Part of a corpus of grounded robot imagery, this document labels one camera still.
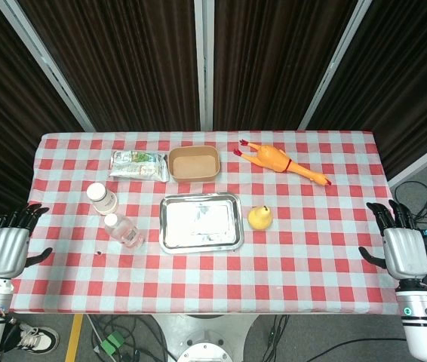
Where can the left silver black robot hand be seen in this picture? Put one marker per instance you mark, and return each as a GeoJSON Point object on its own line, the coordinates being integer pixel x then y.
{"type": "Point", "coordinates": [6, 250]}

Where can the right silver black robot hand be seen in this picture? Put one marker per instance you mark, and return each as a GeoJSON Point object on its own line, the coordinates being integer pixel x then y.
{"type": "Point", "coordinates": [406, 252]}

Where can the transparent water bottle white cap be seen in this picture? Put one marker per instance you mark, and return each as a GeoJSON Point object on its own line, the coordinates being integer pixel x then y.
{"type": "Point", "coordinates": [125, 232]}

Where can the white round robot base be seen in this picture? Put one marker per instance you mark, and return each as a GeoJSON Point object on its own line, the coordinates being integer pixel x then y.
{"type": "Point", "coordinates": [204, 339]}

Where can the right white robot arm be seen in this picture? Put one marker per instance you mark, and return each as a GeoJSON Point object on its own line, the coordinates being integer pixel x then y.
{"type": "Point", "coordinates": [423, 332]}

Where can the white pill bottle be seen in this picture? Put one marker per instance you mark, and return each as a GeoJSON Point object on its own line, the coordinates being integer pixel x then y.
{"type": "Point", "coordinates": [102, 198]}

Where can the black white sneaker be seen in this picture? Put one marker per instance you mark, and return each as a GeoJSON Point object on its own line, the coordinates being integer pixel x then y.
{"type": "Point", "coordinates": [36, 337]}

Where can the yellow floor tape strip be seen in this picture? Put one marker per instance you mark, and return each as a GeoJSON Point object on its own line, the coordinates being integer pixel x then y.
{"type": "Point", "coordinates": [74, 337]}

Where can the red white checkered tablecloth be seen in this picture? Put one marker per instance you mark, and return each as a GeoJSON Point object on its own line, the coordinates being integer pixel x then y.
{"type": "Point", "coordinates": [292, 264]}

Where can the dark brown curtain panel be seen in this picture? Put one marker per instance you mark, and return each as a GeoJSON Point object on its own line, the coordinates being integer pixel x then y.
{"type": "Point", "coordinates": [270, 64]}
{"type": "Point", "coordinates": [406, 83]}
{"type": "Point", "coordinates": [123, 64]}
{"type": "Point", "coordinates": [6, 113]}

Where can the green box on floor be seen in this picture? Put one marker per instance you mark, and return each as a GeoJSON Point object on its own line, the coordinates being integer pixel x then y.
{"type": "Point", "coordinates": [112, 342]}

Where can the yellow pear toy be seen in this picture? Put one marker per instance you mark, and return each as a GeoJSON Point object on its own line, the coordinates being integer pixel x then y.
{"type": "Point", "coordinates": [260, 219]}

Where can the silver green snack bag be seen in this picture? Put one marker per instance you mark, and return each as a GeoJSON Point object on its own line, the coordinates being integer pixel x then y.
{"type": "Point", "coordinates": [138, 166]}

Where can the yellow rubber chicken toy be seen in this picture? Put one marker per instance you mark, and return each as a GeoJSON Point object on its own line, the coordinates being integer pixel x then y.
{"type": "Point", "coordinates": [272, 158]}

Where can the shiny metal tray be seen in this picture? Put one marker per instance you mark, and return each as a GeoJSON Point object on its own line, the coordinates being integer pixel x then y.
{"type": "Point", "coordinates": [200, 222]}

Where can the brown paper food box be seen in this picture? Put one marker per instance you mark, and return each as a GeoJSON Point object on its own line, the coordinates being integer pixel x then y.
{"type": "Point", "coordinates": [194, 166]}

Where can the white partition frame post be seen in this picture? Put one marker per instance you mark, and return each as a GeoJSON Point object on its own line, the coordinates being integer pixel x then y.
{"type": "Point", "coordinates": [203, 64]}
{"type": "Point", "coordinates": [424, 160]}
{"type": "Point", "coordinates": [47, 64]}
{"type": "Point", "coordinates": [334, 64]}

